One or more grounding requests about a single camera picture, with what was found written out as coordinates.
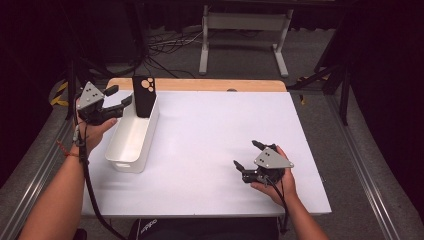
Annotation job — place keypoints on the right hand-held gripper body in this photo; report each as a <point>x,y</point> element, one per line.
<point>271,160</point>

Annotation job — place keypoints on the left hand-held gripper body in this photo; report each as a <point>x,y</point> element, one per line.
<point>90,96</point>

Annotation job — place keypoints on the white plastic storage bin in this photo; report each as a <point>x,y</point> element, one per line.
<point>133,136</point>

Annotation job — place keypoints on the person's right hand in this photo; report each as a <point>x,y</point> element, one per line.
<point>286,186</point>

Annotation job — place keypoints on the person's left hand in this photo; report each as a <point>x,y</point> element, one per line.
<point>95,133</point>

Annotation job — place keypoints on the yellow black floor tape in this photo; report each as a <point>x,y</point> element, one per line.
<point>58,96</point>

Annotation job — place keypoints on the person's black shorts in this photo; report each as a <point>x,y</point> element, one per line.
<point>206,230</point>

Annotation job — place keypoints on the wooden table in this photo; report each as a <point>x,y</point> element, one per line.
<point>206,84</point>

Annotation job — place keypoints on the white metal stand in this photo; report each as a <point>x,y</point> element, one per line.
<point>245,21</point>

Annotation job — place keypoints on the aluminium floor rail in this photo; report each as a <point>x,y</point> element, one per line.
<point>363,170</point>
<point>33,180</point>

